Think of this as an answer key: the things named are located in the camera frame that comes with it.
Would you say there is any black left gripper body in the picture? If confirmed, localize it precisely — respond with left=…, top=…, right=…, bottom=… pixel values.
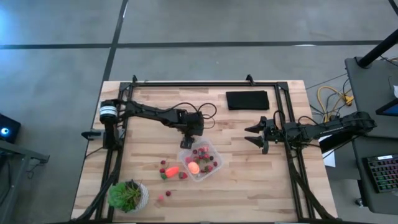
left=180, top=112, right=205, bottom=149

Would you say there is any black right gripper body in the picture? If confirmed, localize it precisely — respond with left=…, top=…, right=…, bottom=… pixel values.
left=262, top=116, right=289, bottom=155

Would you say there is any pale orange toy peach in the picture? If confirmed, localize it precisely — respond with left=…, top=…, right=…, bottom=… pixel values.
left=187, top=161, right=200, bottom=175

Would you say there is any orange toy carrot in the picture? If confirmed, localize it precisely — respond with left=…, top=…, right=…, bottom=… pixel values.
left=160, top=166, right=181, bottom=180

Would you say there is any clear plastic tupperware container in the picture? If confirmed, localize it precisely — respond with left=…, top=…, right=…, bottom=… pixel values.
left=178, top=138, right=223, bottom=183

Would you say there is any black folded cloth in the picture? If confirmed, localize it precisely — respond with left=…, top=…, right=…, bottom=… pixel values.
left=225, top=90, right=271, bottom=111

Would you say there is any black desk crossbar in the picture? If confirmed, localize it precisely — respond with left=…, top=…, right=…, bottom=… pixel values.
left=319, top=133, right=358, bottom=154

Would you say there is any white paper sheet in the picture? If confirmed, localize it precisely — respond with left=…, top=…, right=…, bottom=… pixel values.
left=322, top=135, right=337, bottom=169

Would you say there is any green succulent in white pot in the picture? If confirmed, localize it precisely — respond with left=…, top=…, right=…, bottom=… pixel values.
left=107, top=179, right=150, bottom=214

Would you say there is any dark grey side desk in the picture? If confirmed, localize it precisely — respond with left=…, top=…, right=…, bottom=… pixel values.
left=344, top=57, right=398, bottom=138
left=351, top=135, right=398, bottom=216

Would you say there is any backlit black keyboard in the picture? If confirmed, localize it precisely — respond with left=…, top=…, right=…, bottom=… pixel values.
left=363, top=154, right=398, bottom=194

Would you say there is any dark tablet with blue screen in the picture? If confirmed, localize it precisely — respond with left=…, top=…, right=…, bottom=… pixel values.
left=375, top=98, right=398, bottom=118

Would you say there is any black round pole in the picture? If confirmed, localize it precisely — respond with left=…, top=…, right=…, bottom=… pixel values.
left=356, top=29, right=398, bottom=68

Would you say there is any black metal stand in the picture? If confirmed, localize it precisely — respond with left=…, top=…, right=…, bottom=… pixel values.
left=0, top=139, right=50, bottom=224

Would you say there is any black device with blue light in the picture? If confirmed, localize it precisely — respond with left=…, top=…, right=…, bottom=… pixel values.
left=0, top=113, right=22, bottom=144

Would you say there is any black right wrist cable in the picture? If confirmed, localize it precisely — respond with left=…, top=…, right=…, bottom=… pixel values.
left=272, top=110, right=321, bottom=126

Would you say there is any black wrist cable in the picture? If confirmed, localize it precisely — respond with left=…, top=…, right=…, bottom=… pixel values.
left=272, top=110, right=321, bottom=126
left=167, top=101, right=218, bottom=130

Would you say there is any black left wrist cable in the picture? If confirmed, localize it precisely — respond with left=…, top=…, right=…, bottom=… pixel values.
left=167, top=101, right=218, bottom=130

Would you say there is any black metal table frame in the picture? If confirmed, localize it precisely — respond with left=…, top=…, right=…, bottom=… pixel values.
left=70, top=74, right=340, bottom=223

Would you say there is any yellow cable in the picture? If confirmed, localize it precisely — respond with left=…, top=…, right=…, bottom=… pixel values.
left=317, top=85, right=355, bottom=124

